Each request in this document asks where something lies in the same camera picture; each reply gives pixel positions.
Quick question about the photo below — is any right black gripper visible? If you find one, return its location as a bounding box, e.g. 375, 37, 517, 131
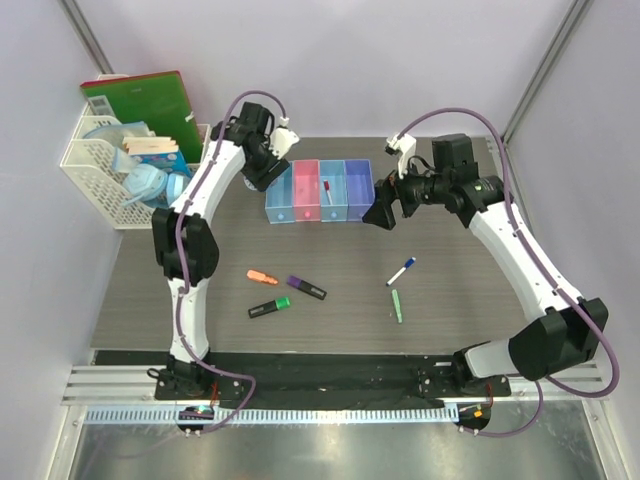
363, 152, 450, 230

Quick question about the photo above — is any purple plastic bin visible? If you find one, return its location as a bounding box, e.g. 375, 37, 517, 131
345, 159, 375, 222

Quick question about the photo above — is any light blue plastic bin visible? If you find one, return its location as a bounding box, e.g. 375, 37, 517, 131
265, 166, 295, 224

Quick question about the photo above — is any pink plastic bin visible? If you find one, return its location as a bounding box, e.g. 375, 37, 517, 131
292, 159, 321, 222

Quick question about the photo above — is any teal plastic bin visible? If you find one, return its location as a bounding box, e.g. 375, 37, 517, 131
319, 160, 348, 223

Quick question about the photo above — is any red cap whiteboard marker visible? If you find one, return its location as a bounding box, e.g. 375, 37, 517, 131
323, 180, 333, 205

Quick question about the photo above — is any blue cap whiteboard marker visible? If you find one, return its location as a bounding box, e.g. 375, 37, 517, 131
386, 257, 416, 287

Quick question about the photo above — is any light green pen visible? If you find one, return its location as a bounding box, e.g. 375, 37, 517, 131
391, 289, 403, 324

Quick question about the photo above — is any orange highlighter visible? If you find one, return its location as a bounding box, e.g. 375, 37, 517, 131
247, 269, 279, 286

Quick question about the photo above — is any blue round jar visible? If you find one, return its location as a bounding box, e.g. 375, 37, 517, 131
244, 177, 259, 192

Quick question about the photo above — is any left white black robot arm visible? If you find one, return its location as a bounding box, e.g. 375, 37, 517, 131
147, 102, 299, 400

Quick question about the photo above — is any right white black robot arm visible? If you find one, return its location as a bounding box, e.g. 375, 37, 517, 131
363, 134, 608, 395

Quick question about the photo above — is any wooden sticks box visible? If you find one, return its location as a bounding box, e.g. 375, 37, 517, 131
123, 136, 188, 172

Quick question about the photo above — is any blue face mask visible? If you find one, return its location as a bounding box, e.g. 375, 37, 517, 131
123, 164, 168, 202

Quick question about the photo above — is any purple highlighter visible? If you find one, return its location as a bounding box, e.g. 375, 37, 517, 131
287, 276, 327, 300

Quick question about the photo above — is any green folder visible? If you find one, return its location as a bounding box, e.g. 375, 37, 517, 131
80, 70, 203, 163

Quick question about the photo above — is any green highlighter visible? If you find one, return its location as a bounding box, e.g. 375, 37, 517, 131
248, 297, 291, 319

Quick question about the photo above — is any clear blue zip pouch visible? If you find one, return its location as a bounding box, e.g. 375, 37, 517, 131
83, 122, 155, 173

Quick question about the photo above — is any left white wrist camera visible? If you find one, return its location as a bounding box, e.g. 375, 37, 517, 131
269, 126, 300, 159

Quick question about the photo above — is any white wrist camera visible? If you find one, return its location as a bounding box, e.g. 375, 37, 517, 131
269, 126, 300, 159
385, 133, 417, 179

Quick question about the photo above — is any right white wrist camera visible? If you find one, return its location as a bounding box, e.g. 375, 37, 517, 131
385, 133, 417, 179

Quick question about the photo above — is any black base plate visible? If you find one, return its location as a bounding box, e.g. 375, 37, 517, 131
96, 350, 511, 411

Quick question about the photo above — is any slotted cable duct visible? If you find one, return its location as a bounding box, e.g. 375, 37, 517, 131
84, 404, 459, 426

